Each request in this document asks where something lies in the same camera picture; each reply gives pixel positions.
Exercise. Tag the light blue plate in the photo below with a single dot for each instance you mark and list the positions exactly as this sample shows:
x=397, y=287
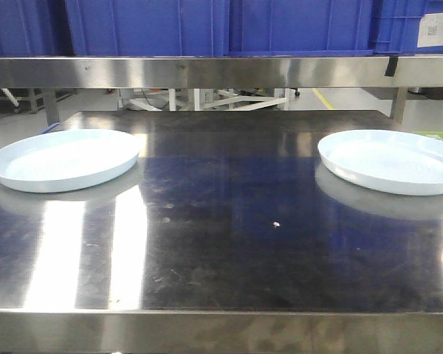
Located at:
x=67, y=160
x=387, y=161

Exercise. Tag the blue plastic crate centre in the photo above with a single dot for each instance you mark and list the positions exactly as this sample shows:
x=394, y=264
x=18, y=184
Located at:
x=216, y=29

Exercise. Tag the blue plastic crate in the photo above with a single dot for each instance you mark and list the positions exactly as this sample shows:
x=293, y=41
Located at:
x=216, y=29
x=34, y=29
x=395, y=27

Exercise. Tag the black tape strip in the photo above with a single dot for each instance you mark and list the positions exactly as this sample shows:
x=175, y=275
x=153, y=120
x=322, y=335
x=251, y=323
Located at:
x=391, y=66

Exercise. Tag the green floor sign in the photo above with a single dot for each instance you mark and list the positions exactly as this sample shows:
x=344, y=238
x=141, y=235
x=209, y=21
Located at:
x=432, y=134

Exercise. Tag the blue plastic crate right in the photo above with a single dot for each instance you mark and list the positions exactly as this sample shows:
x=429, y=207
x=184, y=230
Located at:
x=395, y=27

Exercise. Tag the blue plastic crate left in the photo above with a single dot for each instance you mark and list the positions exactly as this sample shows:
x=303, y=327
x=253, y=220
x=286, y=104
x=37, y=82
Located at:
x=34, y=29

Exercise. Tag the white label on crate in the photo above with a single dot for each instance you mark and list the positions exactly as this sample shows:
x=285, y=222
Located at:
x=430, y=30

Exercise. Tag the white metal frame background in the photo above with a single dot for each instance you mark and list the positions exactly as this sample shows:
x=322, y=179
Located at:
x=199, y=99

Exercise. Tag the stainless steel shelf rail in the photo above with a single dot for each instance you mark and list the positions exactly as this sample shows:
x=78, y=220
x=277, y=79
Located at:
x=212, y=73

